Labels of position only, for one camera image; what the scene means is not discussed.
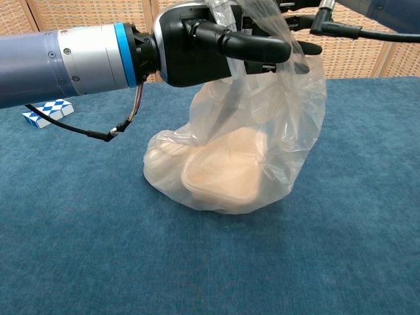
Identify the blue velvet table cloth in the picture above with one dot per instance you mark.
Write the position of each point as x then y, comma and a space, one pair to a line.
98, 246

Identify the beige rectangular food container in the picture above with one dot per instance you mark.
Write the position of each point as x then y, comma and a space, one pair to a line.
223, 174

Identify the clear plastic carrier bag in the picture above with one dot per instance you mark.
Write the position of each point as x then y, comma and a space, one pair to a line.
288, 131

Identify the beige round food container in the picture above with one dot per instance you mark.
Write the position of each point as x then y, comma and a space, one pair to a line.
164, 154

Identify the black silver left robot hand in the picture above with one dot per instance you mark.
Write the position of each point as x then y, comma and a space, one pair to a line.
183, 55

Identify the blue white snake cube puzzle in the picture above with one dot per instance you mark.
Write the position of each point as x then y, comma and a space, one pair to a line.
64, 110

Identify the woven rattan folding screen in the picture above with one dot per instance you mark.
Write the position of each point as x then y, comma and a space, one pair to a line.
361, 55

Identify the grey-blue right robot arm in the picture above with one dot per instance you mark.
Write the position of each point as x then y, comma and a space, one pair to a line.
393, 13

